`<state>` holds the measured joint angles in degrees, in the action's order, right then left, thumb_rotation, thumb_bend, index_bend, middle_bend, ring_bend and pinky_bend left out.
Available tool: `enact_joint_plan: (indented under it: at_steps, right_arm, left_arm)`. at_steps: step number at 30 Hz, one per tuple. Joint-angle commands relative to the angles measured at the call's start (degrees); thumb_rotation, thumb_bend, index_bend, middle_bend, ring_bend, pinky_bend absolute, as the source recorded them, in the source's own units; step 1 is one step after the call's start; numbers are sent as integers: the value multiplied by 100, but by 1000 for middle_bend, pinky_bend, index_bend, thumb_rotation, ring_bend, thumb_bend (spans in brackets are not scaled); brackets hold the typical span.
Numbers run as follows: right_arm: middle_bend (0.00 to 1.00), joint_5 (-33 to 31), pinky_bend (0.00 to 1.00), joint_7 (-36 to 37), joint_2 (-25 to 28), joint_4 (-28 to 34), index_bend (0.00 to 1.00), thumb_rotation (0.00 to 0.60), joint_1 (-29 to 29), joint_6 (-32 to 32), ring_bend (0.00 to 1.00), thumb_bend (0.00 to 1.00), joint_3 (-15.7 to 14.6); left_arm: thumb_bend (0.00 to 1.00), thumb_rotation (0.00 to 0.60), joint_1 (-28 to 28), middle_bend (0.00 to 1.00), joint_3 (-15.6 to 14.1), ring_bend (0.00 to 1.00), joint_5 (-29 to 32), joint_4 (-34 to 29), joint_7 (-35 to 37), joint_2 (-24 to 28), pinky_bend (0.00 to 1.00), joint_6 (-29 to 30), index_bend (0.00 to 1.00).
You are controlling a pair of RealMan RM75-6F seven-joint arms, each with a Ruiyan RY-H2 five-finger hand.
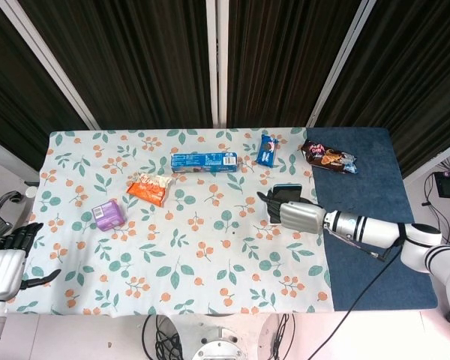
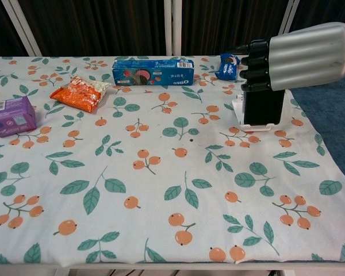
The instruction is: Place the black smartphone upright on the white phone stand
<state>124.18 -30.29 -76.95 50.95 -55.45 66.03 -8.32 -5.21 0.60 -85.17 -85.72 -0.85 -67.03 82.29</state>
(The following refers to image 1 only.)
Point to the white partition frame post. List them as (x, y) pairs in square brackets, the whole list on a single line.
[(48, 63), (435, 159), (217, 63), (339, 63)]

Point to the black smartphone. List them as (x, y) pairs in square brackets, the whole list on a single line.
[(287, 192)]

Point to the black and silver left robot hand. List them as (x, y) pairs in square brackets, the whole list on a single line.
[(2, 272)]

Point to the long blue cookie box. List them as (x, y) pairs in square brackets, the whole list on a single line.
[(204, 162)]

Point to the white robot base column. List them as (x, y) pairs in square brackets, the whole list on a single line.
[(219, 345)]

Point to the small purple box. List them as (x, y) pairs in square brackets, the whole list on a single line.
[(108, 215)]

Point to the floral patterned tablecloth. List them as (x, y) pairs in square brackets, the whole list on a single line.
[(172, 262)]

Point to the orange and white snack bag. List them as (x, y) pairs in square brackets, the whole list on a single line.
[(148, 189)]

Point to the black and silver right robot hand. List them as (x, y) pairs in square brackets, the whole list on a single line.
[(300, 217)]

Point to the dark brown cookie pack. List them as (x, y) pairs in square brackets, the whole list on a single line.
[(328, 156)]

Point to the dark ribbed partition panel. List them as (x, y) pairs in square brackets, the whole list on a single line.
[(11, 93), (285, 60), (135, 60), (416, 75)]

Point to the white phone stand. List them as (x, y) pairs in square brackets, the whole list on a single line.
[(274, 224)]

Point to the dark blue felt mat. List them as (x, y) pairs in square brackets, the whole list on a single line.
[(363, 180)]

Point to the blue sandwich cookie pack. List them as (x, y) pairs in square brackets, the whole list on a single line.
[(267, 150)]

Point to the small white round cap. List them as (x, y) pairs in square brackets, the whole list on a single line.
[(30, 191)]

